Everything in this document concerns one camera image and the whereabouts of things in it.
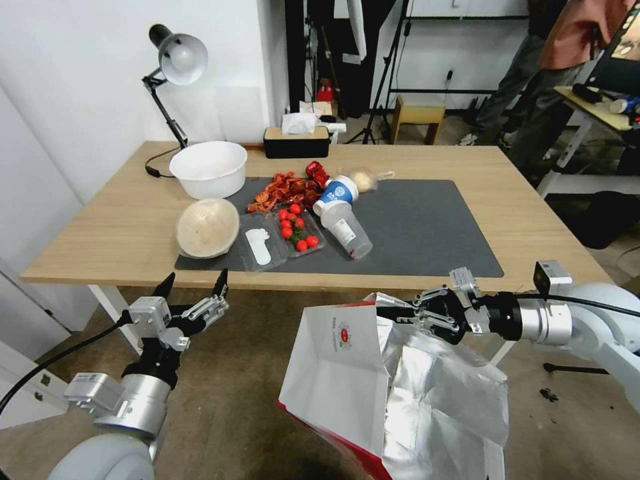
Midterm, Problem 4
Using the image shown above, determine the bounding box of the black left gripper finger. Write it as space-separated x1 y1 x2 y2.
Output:
181 268 231 334
153 272 177 319

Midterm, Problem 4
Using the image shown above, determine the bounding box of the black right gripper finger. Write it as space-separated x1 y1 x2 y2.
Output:
399 311 461 345
375 285 454 321

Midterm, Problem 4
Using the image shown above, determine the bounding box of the white red foil-lined delivery bag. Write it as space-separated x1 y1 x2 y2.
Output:
277 292 511 480

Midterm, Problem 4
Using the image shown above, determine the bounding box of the grey desk mat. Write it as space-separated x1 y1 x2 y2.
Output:
173 175 505 279

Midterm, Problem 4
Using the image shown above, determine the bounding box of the white flat packet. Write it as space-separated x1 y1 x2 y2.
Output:
245 228 273 265

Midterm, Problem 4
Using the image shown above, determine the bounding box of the black stand foot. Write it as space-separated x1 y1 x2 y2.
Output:
543 362 611 377

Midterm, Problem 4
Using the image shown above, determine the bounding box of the clear plastic tomato tray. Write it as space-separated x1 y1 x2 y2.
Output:
272 202 327 259

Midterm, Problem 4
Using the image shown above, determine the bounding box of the clear plastic cup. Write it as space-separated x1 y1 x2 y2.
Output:
319 202 374 261

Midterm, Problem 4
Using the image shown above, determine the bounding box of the white plastic bowl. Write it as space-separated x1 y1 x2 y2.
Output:
169 141 249 200

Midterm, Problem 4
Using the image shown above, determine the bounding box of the orange crayfish shell pile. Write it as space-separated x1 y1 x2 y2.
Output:
246 171 323 215

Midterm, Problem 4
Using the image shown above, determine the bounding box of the wooden table with white legs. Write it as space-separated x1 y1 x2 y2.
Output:
19 141 613 381

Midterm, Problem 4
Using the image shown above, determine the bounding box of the white drawer cabinet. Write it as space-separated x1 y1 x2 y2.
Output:
0 269 71 431

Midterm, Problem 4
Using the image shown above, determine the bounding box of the blue white paper cup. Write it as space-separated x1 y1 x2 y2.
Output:
313 175 360 217

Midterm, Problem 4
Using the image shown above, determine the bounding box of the black bin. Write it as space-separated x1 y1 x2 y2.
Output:
569 191 640 250

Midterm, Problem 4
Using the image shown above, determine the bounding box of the black tissue box wooden lid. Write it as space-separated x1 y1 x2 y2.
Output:
263 126 331 159

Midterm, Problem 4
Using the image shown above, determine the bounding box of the wooden stool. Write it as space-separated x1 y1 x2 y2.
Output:
391 95 446 146

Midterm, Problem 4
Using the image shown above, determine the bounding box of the white tissue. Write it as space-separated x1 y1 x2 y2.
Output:
281 112 317 136

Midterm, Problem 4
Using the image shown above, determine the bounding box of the white cardboard box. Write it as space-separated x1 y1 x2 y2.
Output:
299 99 334 119

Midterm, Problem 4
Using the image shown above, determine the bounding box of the black desk lamp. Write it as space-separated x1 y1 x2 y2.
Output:
141 23 209 151

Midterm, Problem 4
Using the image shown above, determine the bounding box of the black handheld device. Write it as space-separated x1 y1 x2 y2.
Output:
572 83 604 104

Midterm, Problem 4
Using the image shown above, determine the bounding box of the black tripod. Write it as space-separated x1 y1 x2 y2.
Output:
345 0 416 146

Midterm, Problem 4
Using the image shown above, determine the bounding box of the black monitor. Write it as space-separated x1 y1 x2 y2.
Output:
585 0 640 96

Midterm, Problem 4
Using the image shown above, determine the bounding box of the person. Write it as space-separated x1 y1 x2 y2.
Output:
462 0 626 151

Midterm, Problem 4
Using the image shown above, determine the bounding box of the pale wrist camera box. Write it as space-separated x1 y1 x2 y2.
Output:
127 295 171 351
449 267 483 301

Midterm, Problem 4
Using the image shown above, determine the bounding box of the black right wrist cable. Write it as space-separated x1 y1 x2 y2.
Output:
515 293 640 315

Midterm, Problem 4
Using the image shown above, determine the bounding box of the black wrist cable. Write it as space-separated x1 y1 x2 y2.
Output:
0 312 132 417
515 293 640 315

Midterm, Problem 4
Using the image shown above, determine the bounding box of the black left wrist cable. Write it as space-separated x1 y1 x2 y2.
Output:
0 312 132 417

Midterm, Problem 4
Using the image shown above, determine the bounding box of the black lamp cable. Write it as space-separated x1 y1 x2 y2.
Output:
145 146 180 179

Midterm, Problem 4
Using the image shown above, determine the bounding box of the wooden side table white frame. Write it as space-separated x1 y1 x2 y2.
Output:
537 85 640 199

